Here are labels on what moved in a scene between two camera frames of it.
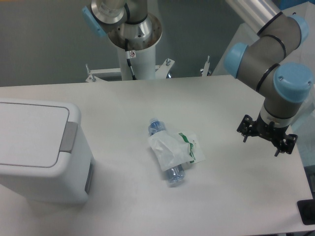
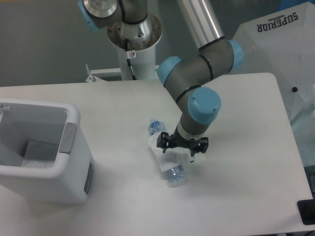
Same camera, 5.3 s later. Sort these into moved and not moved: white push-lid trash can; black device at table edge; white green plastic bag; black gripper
Moved: black gripper
Not moved: white green plastic bag; white push-lid trash can; black device at table edge
